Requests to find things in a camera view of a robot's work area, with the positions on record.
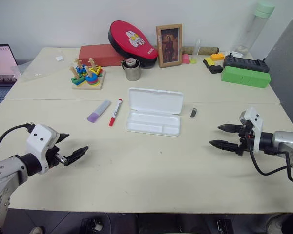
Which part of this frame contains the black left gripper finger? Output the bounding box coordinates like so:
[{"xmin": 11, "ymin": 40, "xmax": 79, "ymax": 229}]
[
  {"xmin": 56, "ymin": 133, "xmax": 70, "ymax": 145},
  {"xmin": 63, "ymin": 146, "xmax": 89, "ymax": 167}
]

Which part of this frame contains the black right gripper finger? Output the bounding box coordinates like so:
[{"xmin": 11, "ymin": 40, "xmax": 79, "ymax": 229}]
[
  {"xmin": 217, "ymin": 124, "xmax": 242, "ymax": 135},
  {"xmin": 209, "ymin": 139, "xmax": 241, "ymax": 154}
]

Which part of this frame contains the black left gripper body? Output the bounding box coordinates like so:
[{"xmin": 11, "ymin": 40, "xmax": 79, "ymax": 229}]
[{"xmin": 45, "ymin": 135, "xmax": 69, "ymax": 169}]

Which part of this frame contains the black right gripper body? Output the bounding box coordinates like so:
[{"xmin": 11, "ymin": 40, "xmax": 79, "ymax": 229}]
[{"xmin": 237, "ymin": 122, "xmax": 256, "ymax": 157}]

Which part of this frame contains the white plastic case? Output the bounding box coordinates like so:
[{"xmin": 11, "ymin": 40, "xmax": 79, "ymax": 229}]
[{"xmin": 125, "ymin": 87, "xmax": 185, "ymax": 137}]

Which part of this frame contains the purple grey highlighter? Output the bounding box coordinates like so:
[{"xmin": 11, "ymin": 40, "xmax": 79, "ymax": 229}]
[{"xmin": 86, "ymin": 99, "xmax": 112, "ymax": 124}]

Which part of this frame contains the green rectangular box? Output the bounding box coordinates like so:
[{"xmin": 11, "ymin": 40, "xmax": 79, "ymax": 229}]
[{"xmin": 220, "ymin": 65, "xmax": 272, "ymax": 89}]

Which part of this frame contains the red white marker pen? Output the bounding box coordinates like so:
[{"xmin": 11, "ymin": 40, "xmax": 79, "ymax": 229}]
[{"xmin": 108, "ymin": 98, "xmax": 124, "ymax": 127}]

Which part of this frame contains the wooden shape stacking toy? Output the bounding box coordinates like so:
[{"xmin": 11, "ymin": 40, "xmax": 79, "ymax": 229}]
[{"xmin": 68, "ymin": 57, "xmax": 106, "ymax": 91}]

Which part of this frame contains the orange toy block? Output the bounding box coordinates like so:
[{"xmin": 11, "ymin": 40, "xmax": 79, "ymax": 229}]
[{"xmin": 210, "ymin": 52, "xmax": 225, "ymax": 62}]

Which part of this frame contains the clear plastic bag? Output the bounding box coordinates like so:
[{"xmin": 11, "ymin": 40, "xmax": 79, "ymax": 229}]
[{"xmin": 10, "ymin": 48, "xmax": 75, "ymax": 84}]

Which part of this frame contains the grey partition panel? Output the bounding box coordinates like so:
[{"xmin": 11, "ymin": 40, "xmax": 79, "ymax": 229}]
[{"xmin": 263, "ymin": 9, "xmax": 293, "ymax": 127}]

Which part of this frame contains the brown rolled log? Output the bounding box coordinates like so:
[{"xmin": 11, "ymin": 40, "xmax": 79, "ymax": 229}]
[{"xmin": 181, "ymin": 45, "xmax": 220, "ymax": 56}]

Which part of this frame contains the red rectangular box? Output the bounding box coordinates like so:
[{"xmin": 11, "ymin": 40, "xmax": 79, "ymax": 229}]
[{"xmin": 78, "ymin": 43, "xmax": 125, "ymax": 68}]

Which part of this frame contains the clear plastic tube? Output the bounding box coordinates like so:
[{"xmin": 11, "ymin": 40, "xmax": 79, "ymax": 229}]
[{"xmin": 192, "ymin": 39, "xmax": 202, "ymax": 61}]

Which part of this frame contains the white grey shoe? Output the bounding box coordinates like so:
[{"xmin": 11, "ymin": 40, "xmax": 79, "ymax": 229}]
[{"xmin": 266, "ymin": 214, "xmax": 291, "ymax": 234}]

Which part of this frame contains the steel cup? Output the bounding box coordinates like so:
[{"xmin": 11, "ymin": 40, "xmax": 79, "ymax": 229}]
[{"xmin": 121, "ymin": 58, "xmax": 142, "ymax": 82}]

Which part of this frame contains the open laptop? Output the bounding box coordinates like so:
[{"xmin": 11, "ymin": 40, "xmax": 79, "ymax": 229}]
[{"xmin": 0, "ymin": 43, "xmax": 18, "ymax": 117}]

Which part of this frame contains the wooden framed picture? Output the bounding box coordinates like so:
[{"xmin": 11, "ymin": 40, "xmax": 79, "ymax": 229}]
[{"xmin": 156, "ymin": 23, "xmax": 183, "ymax": 69}]

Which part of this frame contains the clear bottle with green lid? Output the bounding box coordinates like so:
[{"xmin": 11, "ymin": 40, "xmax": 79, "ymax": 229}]
[{"xmin": 237, "ymin": 0, "xmax": 276, "ymax": 53}]

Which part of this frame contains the red black boxing pad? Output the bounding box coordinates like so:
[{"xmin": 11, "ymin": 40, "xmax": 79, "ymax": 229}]
[{"xmin": 107, "ymin": 20, "xmax": 159, "ymax": 69}]

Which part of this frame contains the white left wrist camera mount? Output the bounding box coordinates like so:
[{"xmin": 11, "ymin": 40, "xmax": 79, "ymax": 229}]
[{"xmin": 26, "ymin": 124, "xmax": 61, "ymax": 175}]

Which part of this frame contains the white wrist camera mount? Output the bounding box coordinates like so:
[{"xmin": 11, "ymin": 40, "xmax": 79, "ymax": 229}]
[
  {"xmin": 26, "ymin": 124, "xmax": 61, "ymax": 175},
  {"xmin": 238, "ymin": 106, "xmax": 263, "ymax": 153}
]

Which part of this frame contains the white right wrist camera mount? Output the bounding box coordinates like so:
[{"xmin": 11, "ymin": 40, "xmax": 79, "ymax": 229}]
[{"xmin": 238, "ymin": 106, "xmax": 263, "ymax": 153}]

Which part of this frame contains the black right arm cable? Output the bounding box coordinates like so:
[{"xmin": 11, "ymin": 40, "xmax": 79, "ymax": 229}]
[{"xmin": 248, "ymin": 145, "xmax": 293, "ymax": 195}]

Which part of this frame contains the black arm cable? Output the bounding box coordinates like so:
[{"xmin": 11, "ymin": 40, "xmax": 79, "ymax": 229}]
[
  {"xmin": 248, "ymin": 145, "xmax": 293, "ymax": 195},
  {"xmin": 0, "ymin": 123, "xmax": 34, "ymax": 162}
]

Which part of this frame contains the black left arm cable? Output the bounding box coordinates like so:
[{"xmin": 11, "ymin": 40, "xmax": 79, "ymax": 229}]
[{"xmin": 0, "ymin": 123, "xmax": 34, "ymax": 162}]

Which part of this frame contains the black bracket under table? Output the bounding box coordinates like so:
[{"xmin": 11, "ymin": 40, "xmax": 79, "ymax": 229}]
[
  {"xmin": 80, "ymin": 218, "xmax": 105, "ymax": 234},
  {"xmin": 215, "ymin": 218, "xmax": 234, "ymax": 234}
]

